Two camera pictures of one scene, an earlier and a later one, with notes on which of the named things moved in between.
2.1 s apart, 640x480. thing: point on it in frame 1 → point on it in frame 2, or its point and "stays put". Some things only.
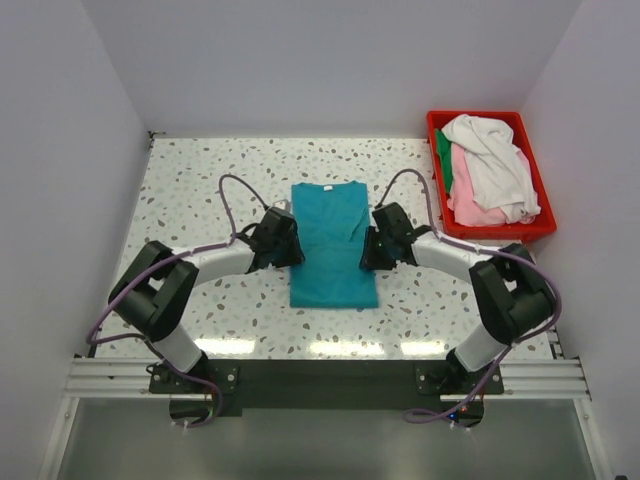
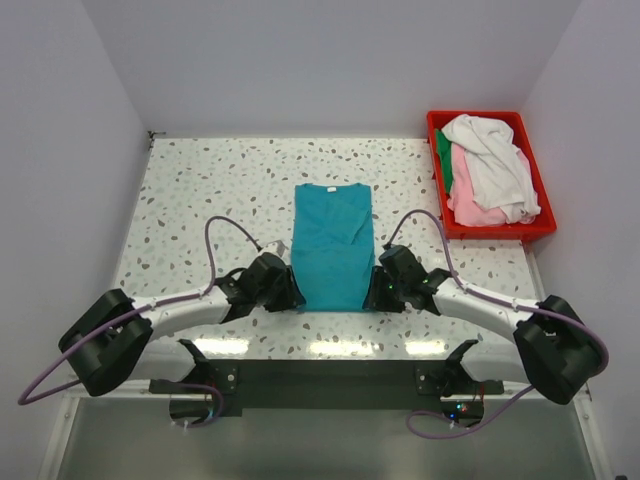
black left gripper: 295,255 → 291,297
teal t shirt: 331,218 stays put
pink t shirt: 461,201 stays put
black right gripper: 369,258 → 375,299
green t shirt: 443,145 stays put
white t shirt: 501,179 stays put
